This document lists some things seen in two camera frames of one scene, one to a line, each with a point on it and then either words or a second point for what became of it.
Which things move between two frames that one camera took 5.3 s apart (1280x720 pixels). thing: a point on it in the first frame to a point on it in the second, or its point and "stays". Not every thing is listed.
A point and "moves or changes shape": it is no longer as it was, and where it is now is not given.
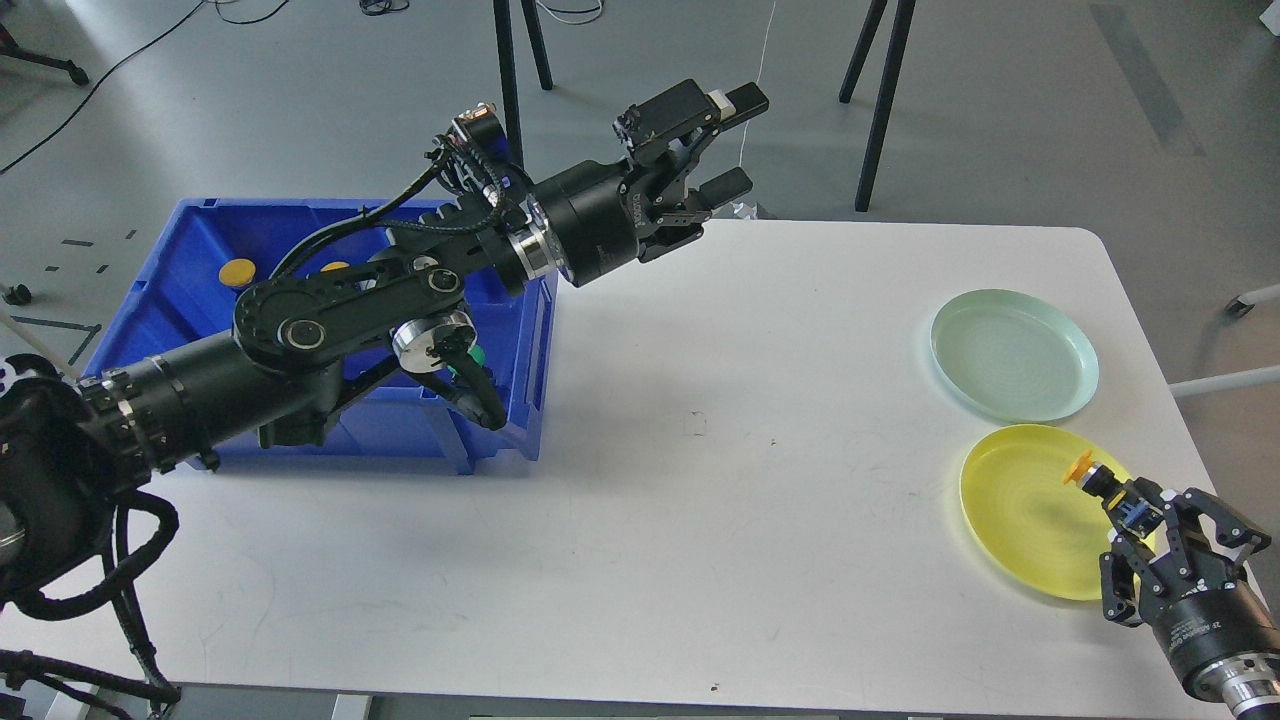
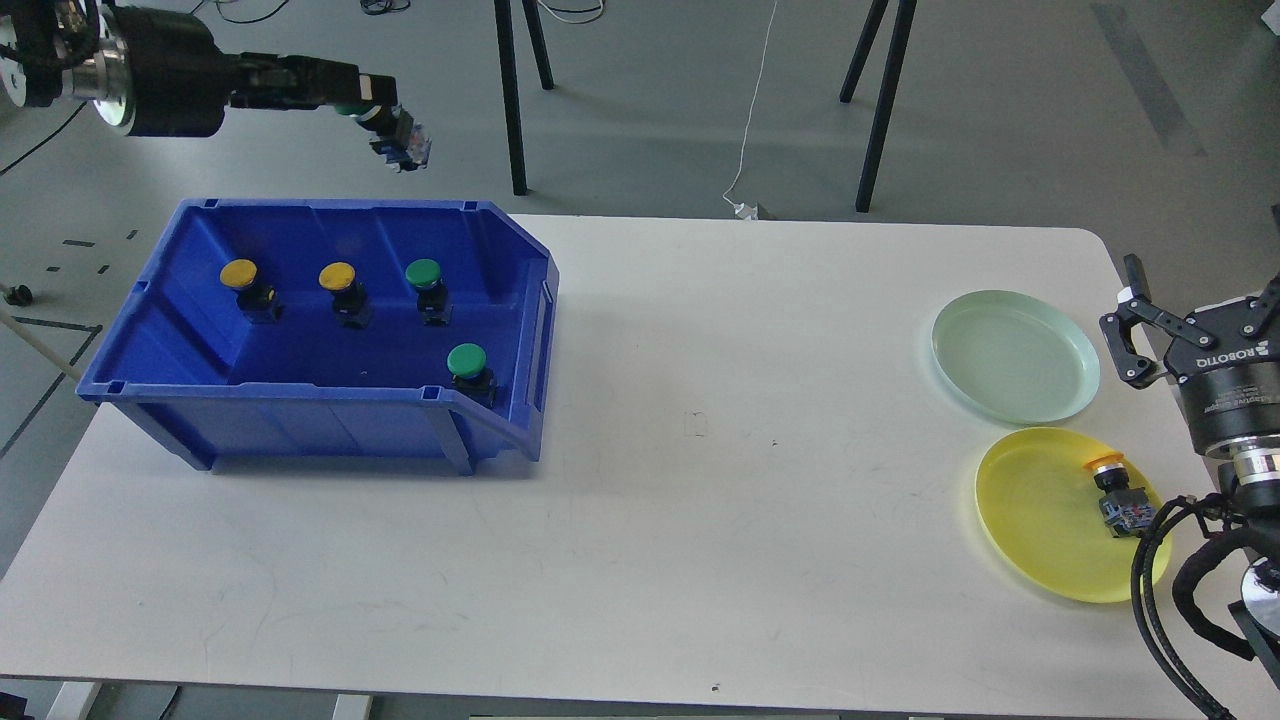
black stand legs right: (902, 24) stays
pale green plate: (1012, 356) stays
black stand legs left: (503, 25) stays
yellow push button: (1135, 510) moves or changes shape
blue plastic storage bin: (208, 255) stays
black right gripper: (1200, 626) to (1231, 390)
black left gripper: (597, 216) to (182, 80)
